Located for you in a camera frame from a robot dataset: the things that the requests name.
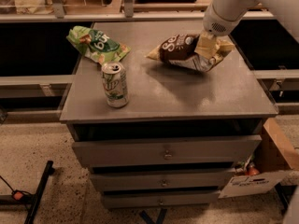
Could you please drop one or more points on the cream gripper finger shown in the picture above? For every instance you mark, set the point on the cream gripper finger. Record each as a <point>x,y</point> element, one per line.
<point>206,50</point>

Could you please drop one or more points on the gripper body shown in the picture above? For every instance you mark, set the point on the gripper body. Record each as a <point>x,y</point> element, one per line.
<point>214,20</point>

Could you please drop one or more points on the brown chip bag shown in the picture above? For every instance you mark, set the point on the brown chip bag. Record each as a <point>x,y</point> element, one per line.
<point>178,50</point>

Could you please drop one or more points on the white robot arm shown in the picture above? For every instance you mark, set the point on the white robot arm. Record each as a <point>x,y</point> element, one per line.
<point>222,16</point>

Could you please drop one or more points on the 7up soda can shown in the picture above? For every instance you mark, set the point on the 7up soda can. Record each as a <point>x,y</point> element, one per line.
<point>113,76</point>

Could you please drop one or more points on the green chip bag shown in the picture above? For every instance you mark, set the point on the green chip bag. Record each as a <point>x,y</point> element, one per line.
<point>96,45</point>

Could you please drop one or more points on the grey drawer cabinet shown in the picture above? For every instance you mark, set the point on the grey drawer cabinet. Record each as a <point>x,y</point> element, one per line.
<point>164,101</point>

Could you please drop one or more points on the top grey drawer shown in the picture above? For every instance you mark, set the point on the top grey drawer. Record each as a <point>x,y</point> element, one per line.
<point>135,152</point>

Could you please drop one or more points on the grey drawer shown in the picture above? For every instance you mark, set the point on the grey drawer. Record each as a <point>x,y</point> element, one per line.
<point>162,179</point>
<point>160,199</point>
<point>135,152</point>

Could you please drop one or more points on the cardboard box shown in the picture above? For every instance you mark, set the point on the cardboard box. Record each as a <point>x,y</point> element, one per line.
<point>274,158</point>

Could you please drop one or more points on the orange bottle in box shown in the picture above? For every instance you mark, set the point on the orange bottle in box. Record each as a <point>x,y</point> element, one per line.
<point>252,170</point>

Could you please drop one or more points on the middle grey drawer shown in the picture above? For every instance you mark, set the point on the middle grey drawer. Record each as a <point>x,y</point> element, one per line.
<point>162,179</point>

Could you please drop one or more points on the bottom grey drawer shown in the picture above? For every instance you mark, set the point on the bottom grey drawer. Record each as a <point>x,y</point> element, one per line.
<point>160,199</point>

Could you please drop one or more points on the black metal stand leg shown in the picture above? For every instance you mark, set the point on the black metal stand leg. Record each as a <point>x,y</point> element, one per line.
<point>48,171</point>

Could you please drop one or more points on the grey metal shelf rail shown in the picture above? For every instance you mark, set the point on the grey metal shelf rail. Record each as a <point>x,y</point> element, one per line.
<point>146,16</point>

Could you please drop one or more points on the orange cable connector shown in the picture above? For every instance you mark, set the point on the orange cable connector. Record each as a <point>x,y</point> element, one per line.
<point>17,195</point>

